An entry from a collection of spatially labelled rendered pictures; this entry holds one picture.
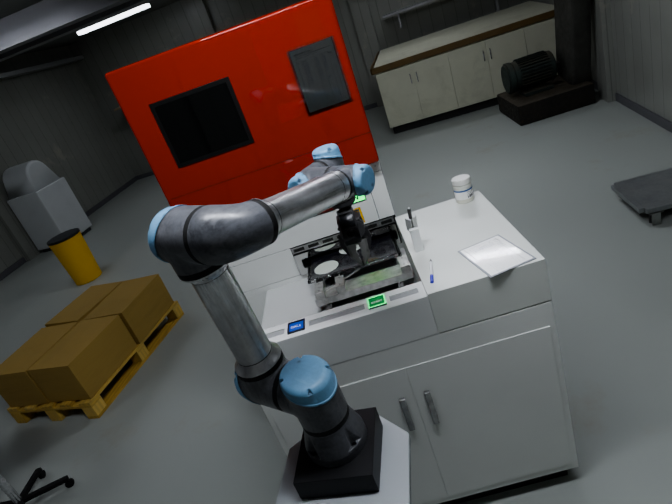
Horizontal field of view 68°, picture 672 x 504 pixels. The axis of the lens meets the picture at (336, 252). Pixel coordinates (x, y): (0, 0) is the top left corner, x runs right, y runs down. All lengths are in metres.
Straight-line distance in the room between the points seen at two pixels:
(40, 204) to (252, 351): 7.14
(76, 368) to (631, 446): 2.98
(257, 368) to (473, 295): 0.69
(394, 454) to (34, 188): 7.32
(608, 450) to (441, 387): 0.82
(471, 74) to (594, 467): 5.55
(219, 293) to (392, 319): 0.63
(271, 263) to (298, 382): 1.06
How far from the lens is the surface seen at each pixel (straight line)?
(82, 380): 3.59
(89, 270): 6.20
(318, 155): 1.33
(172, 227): 0.99
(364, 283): 1.82
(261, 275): 2.14
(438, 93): 7.04
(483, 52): 6.99
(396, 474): 1.25
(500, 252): 1.62
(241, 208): 0.94
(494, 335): 1.64
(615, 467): 2.26
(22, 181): 8.24
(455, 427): 1.84
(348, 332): 1.53
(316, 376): 1.11
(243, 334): 1.12
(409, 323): 1.54
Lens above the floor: 1.77
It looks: 25 degrees down
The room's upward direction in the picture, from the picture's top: 20 degrees counter-clockwise
